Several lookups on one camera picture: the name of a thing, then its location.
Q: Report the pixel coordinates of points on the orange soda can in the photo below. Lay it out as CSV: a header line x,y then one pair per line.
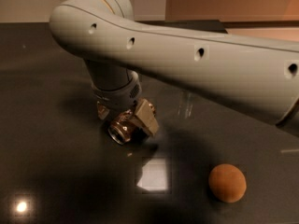
x,y
122,130

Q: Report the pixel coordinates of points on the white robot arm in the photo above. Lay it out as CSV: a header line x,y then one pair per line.
x,y
255,76

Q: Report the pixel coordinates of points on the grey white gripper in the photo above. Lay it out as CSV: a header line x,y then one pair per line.
x,y
120,99

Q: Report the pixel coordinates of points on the orange fruit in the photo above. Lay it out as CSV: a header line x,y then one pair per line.
x,y
227,183

